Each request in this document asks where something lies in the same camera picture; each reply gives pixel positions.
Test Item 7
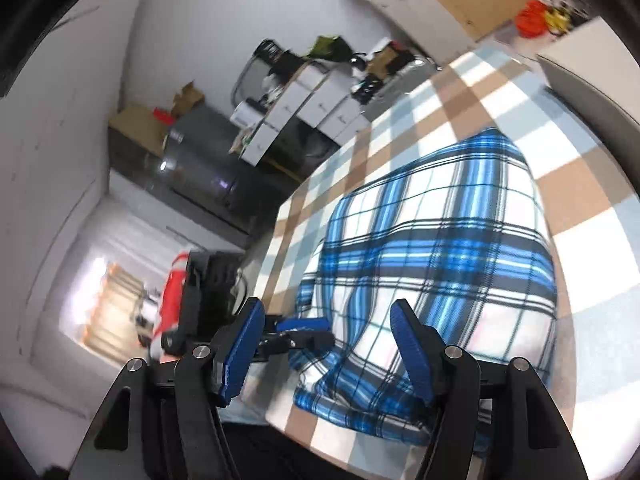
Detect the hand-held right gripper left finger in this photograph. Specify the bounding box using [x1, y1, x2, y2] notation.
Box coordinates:
[70, 297, 266, 480]

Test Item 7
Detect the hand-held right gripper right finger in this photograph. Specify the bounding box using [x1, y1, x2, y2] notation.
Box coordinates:
[389, 299, 591, 480]

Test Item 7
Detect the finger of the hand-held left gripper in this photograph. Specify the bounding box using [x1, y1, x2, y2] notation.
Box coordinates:
[255, 330, 336, 361]
[275, 316, 332, 335]

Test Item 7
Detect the blue plaid shirt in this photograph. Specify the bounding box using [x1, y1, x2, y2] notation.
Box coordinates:
[292, 127, 558, 456]

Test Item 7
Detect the dark grey fridge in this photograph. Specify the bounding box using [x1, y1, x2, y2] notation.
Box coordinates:
[160, 107, 296, 226]

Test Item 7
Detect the dark glass wardrobe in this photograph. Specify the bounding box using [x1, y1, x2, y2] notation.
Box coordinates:
[107, 105, 251, 248]

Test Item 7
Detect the dark desk chair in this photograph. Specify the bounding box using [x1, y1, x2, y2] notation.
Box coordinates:
[295, 120, 336, 171]

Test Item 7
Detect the white electric kettle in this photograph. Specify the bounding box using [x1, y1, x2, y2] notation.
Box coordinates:
[231, 100, 261, 126]

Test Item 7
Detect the open cardboard box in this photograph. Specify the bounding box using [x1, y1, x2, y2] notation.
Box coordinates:
[172, 80, 206, 116]

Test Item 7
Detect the white desk with drawers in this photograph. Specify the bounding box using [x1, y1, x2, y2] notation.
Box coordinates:
[240, 62, 371, 171]

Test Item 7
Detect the grey framed mirror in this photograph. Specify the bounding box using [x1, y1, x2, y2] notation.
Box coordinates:
[232, 52, 281, 106]

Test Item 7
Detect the bed with checkered sheet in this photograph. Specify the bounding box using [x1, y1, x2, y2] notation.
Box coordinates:
[220, 45, 640, 480]

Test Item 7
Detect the small black box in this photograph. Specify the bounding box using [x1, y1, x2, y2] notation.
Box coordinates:
[350, 77, 381, 103]

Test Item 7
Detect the black bag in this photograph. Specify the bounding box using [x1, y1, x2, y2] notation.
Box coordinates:
[252, 39, 306, 73]

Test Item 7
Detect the silver flat suitcase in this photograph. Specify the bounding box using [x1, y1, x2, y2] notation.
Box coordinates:
[365, 57, 441, 111]

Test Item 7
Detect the dark green bouquet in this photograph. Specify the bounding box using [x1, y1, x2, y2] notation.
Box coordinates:
[307, 34, 356, 61]

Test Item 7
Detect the brown box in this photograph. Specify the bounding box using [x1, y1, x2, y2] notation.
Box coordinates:
[370, 50, 401, 76]

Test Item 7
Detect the grey cabinet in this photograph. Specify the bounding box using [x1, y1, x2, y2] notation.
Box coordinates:
[536, 16, 640, 126]

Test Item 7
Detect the silver upright suitcase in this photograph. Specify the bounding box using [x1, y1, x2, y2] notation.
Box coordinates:
[365, 0, 473, 61]

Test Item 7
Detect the orange plastic bag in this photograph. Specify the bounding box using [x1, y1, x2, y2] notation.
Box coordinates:
[515, 0, 548, 37]

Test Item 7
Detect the yellow toy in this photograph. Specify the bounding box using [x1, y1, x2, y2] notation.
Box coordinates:
[545, 7, 571, 31]

